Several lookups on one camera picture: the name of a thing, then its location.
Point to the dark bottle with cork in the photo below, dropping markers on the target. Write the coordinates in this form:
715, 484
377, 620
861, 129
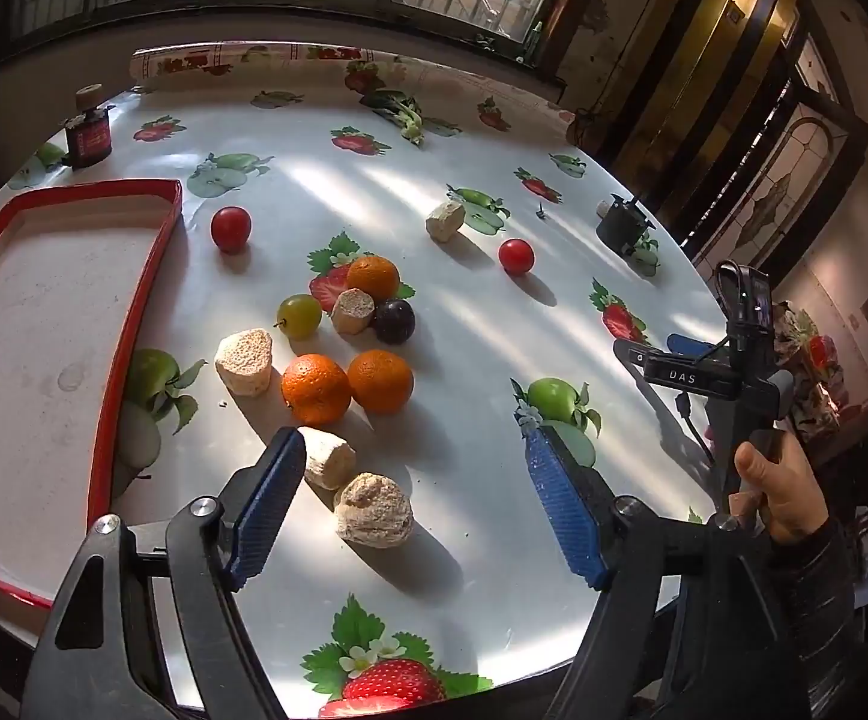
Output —
89, 139

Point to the green leafy vegetable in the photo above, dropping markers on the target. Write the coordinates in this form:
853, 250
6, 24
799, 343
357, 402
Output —
400, 116

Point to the red rimmed white tray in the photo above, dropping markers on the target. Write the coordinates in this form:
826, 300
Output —
29, 352

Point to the small black container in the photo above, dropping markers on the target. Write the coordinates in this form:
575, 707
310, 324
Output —
621, 226

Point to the stained glass door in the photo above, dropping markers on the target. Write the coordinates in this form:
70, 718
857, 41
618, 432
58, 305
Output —
787, 172

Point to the green grape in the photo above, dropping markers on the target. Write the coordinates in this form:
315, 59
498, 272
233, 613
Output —
299, 316

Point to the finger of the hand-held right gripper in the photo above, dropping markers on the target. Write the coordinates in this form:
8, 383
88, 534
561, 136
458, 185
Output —
693, 345
659, 371

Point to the person's right forearm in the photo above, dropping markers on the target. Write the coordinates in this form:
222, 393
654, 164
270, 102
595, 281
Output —
817, 592

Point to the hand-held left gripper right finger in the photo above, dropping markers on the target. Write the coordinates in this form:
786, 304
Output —
561, 502

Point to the floral cloth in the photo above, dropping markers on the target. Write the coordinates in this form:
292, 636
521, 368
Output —
809, 360

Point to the dark purple plum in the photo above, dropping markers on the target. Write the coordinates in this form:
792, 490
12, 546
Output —
395, 322

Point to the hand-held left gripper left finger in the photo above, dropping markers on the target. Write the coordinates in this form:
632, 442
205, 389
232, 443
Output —
269, 499

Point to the orange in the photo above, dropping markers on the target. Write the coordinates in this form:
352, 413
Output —
315, 390
374, 277
381, 382

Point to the red tomato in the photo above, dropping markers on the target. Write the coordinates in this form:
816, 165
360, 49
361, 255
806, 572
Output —
231, 229
516, 256

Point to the person's right hand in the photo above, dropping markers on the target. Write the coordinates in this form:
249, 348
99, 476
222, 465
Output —
787, 484

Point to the beige bread chunk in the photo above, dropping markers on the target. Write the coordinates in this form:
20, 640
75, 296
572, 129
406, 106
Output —
351, 313
372, 510
244, 361
445, 221
327, 457

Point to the green glass bottle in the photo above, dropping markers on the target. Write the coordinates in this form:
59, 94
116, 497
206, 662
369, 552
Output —
537, 41

